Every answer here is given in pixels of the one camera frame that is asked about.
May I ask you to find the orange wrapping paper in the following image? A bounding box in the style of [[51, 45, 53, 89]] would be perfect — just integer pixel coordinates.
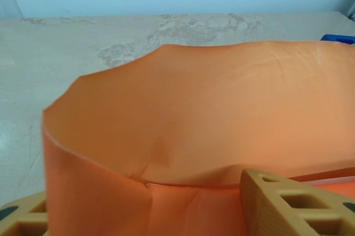
[[41, 40, 355, 236]]

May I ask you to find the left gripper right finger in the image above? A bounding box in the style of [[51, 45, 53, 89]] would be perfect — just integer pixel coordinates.
[[240, 168, 355, 236]]

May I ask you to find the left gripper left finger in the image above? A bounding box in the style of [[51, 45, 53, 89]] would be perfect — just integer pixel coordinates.
[[0, 190, 49, 236]]

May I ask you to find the blue tape dispenser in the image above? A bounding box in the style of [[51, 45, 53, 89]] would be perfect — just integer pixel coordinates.
[[320, 33, 355, 45]]

